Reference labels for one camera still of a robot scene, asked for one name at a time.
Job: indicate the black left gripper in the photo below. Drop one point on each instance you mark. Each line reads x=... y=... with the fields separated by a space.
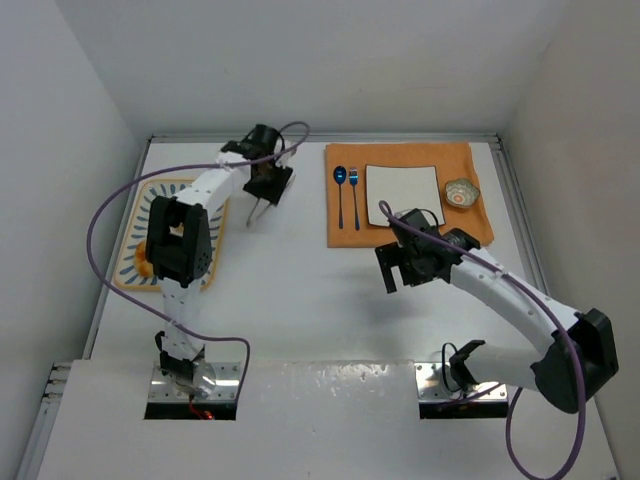
x=267 y=186

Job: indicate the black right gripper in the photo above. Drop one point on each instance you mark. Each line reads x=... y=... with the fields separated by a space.
x=388 y=259

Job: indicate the metal serving tongs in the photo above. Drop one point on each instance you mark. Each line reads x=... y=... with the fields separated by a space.
x=260 y=207

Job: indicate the curled striped croissant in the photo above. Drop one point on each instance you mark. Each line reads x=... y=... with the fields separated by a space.
x=143 y=267

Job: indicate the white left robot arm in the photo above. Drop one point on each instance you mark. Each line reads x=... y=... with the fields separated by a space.
x=178 y=244

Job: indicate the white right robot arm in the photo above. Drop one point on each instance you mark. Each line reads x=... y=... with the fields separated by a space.
x=572 y=354

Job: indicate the blue metal spoon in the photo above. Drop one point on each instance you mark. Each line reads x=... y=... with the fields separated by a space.
x=339 y=176

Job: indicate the blue metal fork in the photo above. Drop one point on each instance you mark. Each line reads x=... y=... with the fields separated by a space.
x=354 y=180

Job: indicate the white square plate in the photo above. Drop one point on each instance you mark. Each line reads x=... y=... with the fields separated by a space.
x=403 y=188

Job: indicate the orange cloth placemat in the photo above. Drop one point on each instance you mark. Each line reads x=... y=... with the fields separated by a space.
x=452 y=161

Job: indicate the small flower-shaped sauce dish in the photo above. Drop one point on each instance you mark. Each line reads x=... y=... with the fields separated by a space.
x=461 y=193

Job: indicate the blue patterned serving tray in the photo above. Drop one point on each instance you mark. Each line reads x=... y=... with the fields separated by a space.
x=125 y=275

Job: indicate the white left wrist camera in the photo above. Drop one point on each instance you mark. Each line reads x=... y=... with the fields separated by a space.
x=283 y=152

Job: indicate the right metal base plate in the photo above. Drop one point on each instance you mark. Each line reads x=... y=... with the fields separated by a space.
x=488 y=400

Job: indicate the metal base plate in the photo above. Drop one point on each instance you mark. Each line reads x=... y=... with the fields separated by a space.
x=210 y=395
x=488 y=400

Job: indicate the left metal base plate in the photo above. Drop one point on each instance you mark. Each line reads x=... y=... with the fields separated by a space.
x=210 y=395

